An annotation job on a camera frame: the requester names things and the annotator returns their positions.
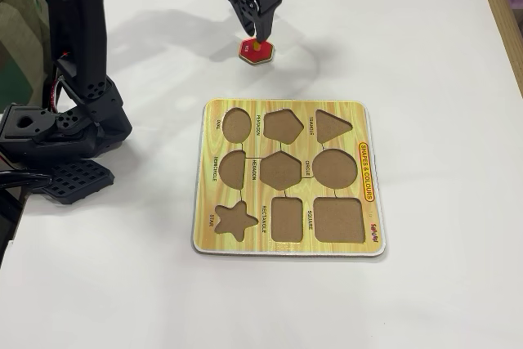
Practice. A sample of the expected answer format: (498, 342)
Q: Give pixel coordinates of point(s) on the dark flat device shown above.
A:
(8, 214)

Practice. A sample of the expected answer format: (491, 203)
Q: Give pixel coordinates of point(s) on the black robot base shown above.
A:
(32, 136)

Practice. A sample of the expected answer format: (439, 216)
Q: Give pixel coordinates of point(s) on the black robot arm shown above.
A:
(77, 38)

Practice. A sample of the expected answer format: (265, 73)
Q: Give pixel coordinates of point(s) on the black grid clamp plate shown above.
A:
(77, 183)

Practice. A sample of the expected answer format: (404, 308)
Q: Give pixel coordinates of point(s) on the green floral fabric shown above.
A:
(20, 38)

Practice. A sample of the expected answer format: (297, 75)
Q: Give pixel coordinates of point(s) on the wooden shape puzzle board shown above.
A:
(204, 202)

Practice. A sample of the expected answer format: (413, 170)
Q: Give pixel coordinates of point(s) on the red hexagon piece yellow pin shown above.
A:
(249, 53)

